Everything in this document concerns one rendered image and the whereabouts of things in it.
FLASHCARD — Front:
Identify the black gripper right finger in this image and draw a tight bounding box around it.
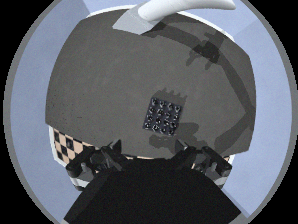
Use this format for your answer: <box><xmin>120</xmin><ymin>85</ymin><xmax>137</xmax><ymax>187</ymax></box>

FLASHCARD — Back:
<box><xmin>160</xmin><ymin>139</ymin><xmax>232</xmax><ymax>189</ymax></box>

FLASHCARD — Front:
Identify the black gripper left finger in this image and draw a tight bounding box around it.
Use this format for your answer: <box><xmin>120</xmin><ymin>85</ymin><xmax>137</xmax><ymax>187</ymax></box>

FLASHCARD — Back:
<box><xmin>65</xmin><ymin>139</ymin><xmax>139</xmax><ymax>191</ymax></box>

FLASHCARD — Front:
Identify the black knob box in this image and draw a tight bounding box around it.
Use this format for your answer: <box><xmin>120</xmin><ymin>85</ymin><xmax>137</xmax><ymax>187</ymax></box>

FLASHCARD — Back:
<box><xmin>142</xmin><ymin>97</ymin><xmax>182</xmax><ymax>137</ymax></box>

